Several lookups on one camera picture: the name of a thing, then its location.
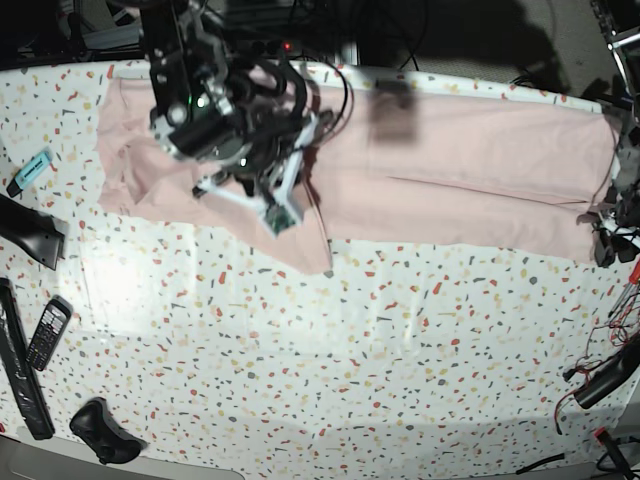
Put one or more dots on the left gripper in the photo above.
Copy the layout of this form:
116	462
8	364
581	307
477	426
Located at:
622	221

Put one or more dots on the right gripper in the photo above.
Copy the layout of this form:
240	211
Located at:
269	152

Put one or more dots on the pink T-shirt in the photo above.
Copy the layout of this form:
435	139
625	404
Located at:
406	167

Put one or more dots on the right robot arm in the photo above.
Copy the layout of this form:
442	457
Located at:
244	114

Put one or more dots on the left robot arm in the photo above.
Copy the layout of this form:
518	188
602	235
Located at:
619	25

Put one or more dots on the terrazzo patterned table cover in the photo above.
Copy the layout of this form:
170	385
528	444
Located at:
402	360

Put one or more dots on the light blue highlighter marker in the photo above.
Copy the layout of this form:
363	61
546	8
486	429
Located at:
29	172

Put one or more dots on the black game controller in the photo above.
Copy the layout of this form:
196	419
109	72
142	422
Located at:
97	428

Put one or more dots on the long black bar in plastic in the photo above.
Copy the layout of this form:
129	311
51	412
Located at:
21	376

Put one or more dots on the red handled screwdriver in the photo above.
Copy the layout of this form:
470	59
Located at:
626	292

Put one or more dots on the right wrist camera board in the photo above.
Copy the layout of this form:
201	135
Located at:
279	217

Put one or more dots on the black cylinder with red wires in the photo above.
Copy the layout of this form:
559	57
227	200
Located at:
608	378

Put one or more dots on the black power strip red switch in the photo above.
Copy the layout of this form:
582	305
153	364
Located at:
271	48

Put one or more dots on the black cordless phone handset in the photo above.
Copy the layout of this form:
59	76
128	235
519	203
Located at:
51	326

